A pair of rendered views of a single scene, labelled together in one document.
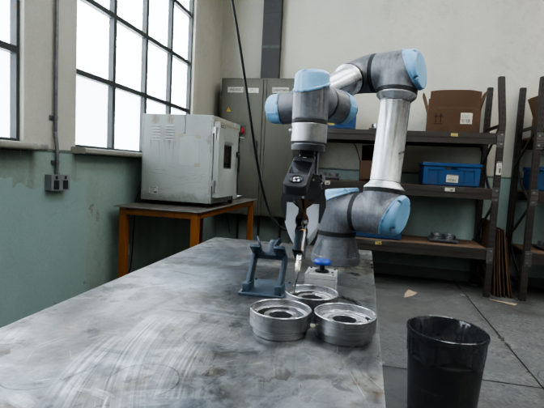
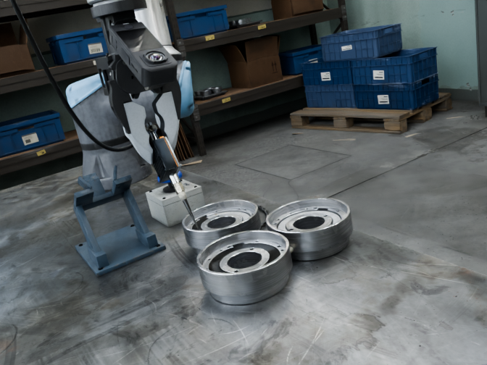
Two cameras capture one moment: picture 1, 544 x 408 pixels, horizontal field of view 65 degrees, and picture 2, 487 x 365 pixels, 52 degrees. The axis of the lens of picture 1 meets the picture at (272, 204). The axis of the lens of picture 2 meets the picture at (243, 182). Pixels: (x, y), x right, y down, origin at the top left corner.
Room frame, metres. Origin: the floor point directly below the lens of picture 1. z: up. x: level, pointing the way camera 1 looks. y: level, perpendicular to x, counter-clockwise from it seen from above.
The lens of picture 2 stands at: (0.32, 0.30, 1.08)
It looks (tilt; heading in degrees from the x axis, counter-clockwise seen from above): 18 degrees down; 319
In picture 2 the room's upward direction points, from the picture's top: 11 degrees counter-clockwise
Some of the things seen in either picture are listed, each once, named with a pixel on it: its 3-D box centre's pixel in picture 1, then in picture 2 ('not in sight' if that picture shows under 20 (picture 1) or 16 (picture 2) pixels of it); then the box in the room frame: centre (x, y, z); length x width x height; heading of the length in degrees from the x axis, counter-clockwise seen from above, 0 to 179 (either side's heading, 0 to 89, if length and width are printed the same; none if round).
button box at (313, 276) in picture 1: (321, 279); (174, 200); (0.98, -0.13, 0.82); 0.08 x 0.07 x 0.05; 168
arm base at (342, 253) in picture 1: (336, 245); (113, 157); (1.31, -0.21, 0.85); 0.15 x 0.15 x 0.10
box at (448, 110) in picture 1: (452, 113); not in sight; (4.16, -1.68, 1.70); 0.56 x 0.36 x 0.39; 73
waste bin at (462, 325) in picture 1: (443, 376); not in sight; (1.80, -0.79, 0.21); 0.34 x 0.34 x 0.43
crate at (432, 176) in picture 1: (448, 174); (87, 45); (4.18, -1.70, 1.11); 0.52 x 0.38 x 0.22; 78
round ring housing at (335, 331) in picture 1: (344, 324); (309, 228); (0.71, -0.13, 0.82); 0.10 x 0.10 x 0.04
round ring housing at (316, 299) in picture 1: (311, 301); (222, 227); (0.82, -0.09, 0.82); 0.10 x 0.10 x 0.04
